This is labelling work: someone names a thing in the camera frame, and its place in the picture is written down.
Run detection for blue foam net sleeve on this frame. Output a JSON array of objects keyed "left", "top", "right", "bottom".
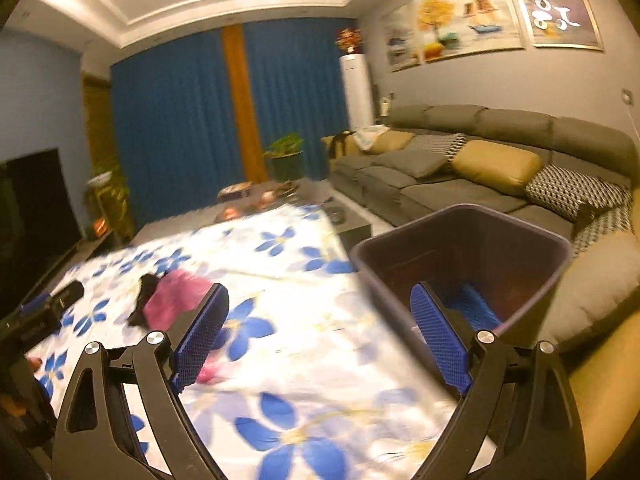
[{"left": 445, "top": 283, "right": 501, "bottom": 332}]

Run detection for grey plastic trash bin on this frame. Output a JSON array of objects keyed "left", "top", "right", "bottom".
[{"left": 349, "top": 204, "right": 572, "bottom": 376}]

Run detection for large mustard corner cushion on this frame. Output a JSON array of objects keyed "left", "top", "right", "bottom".
[{"left": 570, "top": 196, "right": 639, "bottom": 479}]

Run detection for black flat television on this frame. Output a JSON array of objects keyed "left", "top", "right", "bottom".
[{"left": 0, "top": 148, "right": 81, "bottom": 314}]

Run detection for grey tv cabinet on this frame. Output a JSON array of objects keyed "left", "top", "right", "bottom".
[{"left": 18, "top": 231, "right": 122, "bottom": 306}]

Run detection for small black plastic bag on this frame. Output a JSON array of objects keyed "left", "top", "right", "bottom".
[{"left": 126, "top": 273, "right": 165, "bottom": 330}]

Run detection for grey beige cushion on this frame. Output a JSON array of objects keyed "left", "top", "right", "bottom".
[{"left": 538, "top": 232, "right": 640, "bottom": 353}]

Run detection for pink translucent plastic bag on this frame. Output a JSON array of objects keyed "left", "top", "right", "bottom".
[{"left": 142, "top": 270, "right": 229, "bottom": 392}]

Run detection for patterned cushion near bin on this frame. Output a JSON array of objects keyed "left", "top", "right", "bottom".
[{"left": 525, "top": 165, "right": 631, "bottom": 221}]

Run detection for blue floral tablecloth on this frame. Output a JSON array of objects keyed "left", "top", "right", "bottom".
[{"left": 32, "top": 205, "right": 456, "bottom": 479}]

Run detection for mustard cushion near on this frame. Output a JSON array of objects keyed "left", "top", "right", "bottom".
[{"left": 451, "top": 140, "right": 544, "bottom": 196}]

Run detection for grey sectional sofa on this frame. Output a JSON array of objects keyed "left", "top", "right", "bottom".
[{"left": 326, "top": 104, "right": 639, "bottom": 240}]

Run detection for blue curtains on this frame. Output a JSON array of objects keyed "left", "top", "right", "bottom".
[{"left": 112, "top": 18, "right": 357, "bottom": 226}]

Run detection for black white patterned cushion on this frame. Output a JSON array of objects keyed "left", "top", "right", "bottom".
[{"left": 406, "top": 133, "right": 468, "bottom": 162}]

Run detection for mustard cushion far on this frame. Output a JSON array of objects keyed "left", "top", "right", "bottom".
[{"left": 369, "top": 130, "right": 416, "bottom": 155}]

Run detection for orange curtain strip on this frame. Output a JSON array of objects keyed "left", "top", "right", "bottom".
[{"left": 221, "top": 24, "right": 269, "bottom": 183}]

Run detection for white clothes on sofa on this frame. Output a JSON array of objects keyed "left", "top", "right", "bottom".
[{"left": 352, "top": 125, "right": 390, "bottom": 152}]

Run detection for green potted plant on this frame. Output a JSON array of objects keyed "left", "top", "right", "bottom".
[{"left": 265, "top": 132, "right": 304, "bottom": 182}]

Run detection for white standing air conditioner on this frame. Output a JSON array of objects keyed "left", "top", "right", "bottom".
[{"left": 340, "top": 54, "right": 374, "bottom": 130}]

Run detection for purple sky painting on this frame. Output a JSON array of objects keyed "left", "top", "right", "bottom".
[{"left": 518, "top": 0, "right": 604, "bottom": 52}]

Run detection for sailboat tree painting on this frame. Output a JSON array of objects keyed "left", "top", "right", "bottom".
[{"left": 413, "top": 0, "right": 524, "bottom": 63}]

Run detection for small landscape painting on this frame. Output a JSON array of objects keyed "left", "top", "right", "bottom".
[{"left": 382, "top": 3, "right": 421, "bottom": 73}]

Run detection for flower bouquet decoration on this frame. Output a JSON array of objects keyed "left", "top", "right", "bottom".
[{"left": 335, "top": 27, "right": 363, "bottom": 54}]

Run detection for white charging cable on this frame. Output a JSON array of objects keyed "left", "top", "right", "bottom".
[{"left": 624, "top": 94, "right": 640, "bottom": 141}]

